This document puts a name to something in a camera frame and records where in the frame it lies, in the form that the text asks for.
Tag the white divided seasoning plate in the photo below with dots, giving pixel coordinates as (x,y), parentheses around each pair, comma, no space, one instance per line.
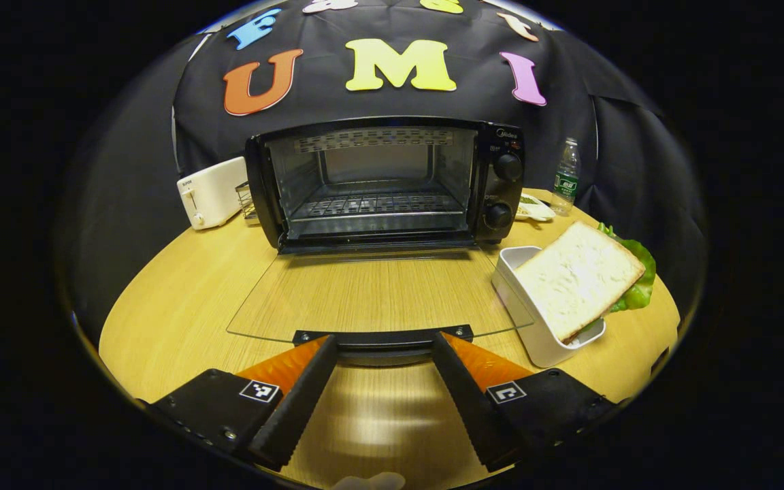
(535,207)

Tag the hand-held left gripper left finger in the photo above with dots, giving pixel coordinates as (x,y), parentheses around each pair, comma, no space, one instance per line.
(303,401)

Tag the white toaster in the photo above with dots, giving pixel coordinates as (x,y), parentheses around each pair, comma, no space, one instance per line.
(211,194)

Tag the clear plastic water bottle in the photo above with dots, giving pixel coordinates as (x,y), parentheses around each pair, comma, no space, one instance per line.
(565,184)

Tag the black electric oven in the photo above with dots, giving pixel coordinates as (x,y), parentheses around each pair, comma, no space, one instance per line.
(501,190)

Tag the white rectangular food container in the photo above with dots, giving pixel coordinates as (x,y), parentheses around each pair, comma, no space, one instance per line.
(531,327)

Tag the metal oven grill rack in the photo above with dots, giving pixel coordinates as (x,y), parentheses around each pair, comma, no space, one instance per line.
(378,204)

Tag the white bread lettuce sandwich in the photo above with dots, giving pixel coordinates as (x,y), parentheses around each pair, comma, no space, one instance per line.
(576,279)

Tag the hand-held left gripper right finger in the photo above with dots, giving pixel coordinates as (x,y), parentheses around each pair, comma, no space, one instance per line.
(467,401)

